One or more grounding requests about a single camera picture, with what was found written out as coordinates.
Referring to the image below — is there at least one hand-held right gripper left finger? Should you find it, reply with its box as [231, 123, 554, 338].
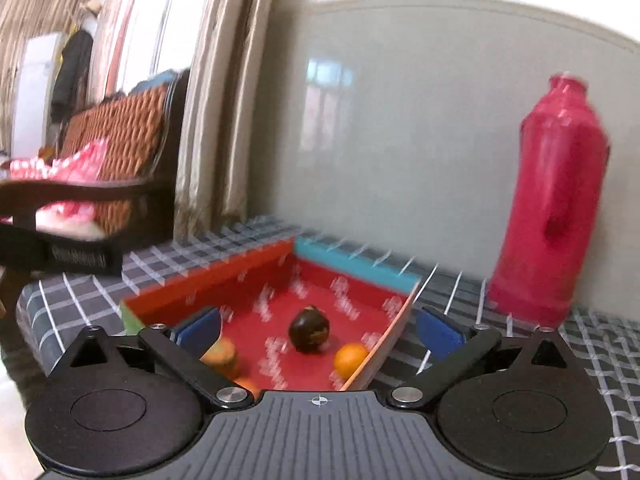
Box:
[52, 307, 253, 408]

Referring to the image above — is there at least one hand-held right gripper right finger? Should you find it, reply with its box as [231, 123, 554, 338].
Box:
[385, 305, 576, 408]

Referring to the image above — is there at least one large carrot chunk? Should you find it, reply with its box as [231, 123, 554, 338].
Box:
[200, 336, 238, 378]

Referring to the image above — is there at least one orange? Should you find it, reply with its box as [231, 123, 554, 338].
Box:
[332, 342, 371, 391]
[232, 376, 262, 401]

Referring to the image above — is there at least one colourful cardboard box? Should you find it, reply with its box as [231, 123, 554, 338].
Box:
[120, 237, 421, 393]

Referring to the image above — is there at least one dark passion fruit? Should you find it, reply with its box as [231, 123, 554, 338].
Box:
[288, 305, 331, 353]

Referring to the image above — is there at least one black checkered tablecloth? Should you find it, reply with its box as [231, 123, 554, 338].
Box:
[15, 215, 640, 471]

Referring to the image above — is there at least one red white cloth bag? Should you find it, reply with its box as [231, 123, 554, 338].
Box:
[7, 137, 108, 228]

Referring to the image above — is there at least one wooden chair with woven cushion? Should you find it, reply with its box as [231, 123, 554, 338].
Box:
[0, 67, 191, 261]

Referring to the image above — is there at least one white cabinet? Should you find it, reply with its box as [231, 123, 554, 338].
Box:
[10, 32, 68, 156]

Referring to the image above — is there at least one red thermos flask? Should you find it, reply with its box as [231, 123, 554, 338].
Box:
[487, 72, 612, 328]

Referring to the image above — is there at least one dark coat on stand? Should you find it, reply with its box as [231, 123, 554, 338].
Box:
[50, 0, 103, 123]

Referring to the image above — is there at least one blue cloth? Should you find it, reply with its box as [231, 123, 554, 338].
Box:
[127, 71, 181, 96]

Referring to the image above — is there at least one beige curtain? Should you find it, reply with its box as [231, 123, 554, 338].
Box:
[95, 0, 281, 248]

